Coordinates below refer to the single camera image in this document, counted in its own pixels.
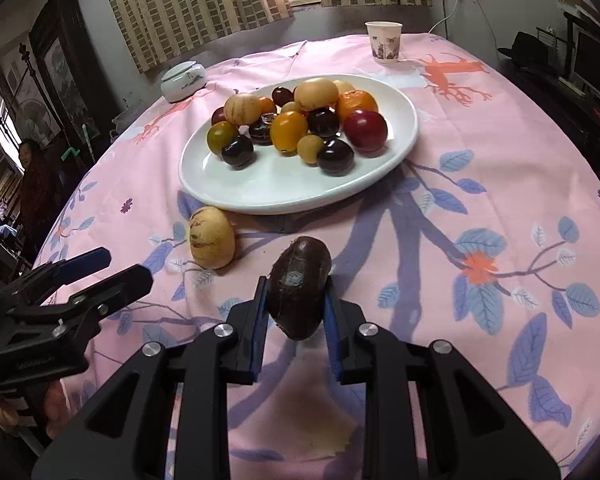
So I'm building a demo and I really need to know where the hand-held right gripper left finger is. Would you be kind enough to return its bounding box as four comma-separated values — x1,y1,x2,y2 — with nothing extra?
32,276,270,480

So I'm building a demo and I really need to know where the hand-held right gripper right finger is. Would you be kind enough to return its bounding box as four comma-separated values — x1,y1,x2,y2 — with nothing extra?
325,290,561,480

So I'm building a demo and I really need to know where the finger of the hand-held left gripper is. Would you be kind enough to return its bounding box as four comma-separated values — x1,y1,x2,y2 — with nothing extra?
10,263,154,328
0,247,112,311

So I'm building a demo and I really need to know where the large dark brown fruit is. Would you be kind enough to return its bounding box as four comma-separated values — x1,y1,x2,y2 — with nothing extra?
266,236,334,341

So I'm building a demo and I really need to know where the white oval plate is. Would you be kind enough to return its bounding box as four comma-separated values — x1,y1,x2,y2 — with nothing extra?
178,74,419,216

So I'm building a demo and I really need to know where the yellow green tomato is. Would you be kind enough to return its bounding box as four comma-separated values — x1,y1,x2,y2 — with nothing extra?
207,121,240,155

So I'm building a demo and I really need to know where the yellow orange tomato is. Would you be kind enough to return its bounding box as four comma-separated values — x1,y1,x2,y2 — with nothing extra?
270,111,309,155

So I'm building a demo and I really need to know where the large red plum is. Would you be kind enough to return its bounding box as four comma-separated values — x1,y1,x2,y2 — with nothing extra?
343,110,388,153

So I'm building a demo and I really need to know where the beige round fruit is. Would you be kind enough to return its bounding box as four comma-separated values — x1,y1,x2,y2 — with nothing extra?
293,77,339,111

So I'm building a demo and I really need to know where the person's left hand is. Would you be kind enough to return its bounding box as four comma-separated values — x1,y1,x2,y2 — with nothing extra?
0,382,73,438

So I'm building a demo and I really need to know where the electric fan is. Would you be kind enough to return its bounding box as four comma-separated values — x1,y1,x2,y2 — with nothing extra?
15,97,61,141

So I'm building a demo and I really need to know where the dark wooden framed cabinet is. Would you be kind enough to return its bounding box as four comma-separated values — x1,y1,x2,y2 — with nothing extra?
29,0,118,141

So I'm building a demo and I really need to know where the small dark passion fruit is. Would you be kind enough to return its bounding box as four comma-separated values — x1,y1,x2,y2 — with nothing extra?
248,113,280,146

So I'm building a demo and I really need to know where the white ceramic lidded jar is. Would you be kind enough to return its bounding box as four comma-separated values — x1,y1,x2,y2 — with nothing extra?
160,61,208,103

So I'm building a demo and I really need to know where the pink floral tablecloth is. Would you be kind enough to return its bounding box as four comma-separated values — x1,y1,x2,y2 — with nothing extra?
32,34,600,480

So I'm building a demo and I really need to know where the large orange tangerine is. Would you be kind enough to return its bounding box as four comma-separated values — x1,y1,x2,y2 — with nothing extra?
336,89,379,122

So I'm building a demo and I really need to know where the wide checkered curtain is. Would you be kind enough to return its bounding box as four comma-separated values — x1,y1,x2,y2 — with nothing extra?
97,0,293,73

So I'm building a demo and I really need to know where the printed paper cup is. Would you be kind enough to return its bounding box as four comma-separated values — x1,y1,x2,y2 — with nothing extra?
365,21,403,64

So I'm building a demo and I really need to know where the dark desk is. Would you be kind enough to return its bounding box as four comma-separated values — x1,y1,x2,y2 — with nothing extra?
500,55,600,171

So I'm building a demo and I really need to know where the black hat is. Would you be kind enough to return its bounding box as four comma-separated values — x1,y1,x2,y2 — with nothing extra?
497,31,553,68

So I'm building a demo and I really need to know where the computer monitor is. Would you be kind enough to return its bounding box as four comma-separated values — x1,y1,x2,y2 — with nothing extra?
570,27,600,101

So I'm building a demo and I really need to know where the green handled mop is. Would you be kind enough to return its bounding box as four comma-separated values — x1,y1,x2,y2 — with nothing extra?
62,122,93,163

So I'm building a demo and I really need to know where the white cable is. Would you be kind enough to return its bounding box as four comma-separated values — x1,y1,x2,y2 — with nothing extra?
427,0,463,36

